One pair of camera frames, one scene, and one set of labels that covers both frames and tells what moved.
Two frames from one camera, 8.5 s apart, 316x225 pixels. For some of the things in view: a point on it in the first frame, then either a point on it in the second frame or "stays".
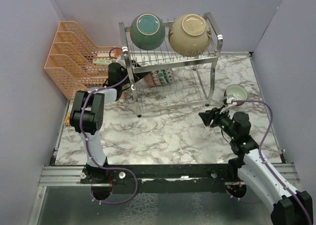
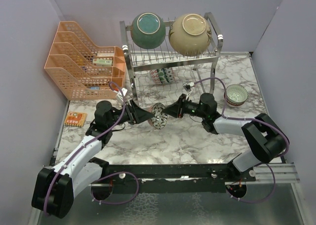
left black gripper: (137, 76) → (136, 114)
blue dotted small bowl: (168, 74) stays
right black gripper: (208, 115) → (176, 109)
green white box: (98, 62) stays
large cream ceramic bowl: (189, 35) stays
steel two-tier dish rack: (162, 78) stays
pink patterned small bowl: (148, 79) → (160, 120)
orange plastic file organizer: (70, 64) stays
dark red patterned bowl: (155, 77) stays
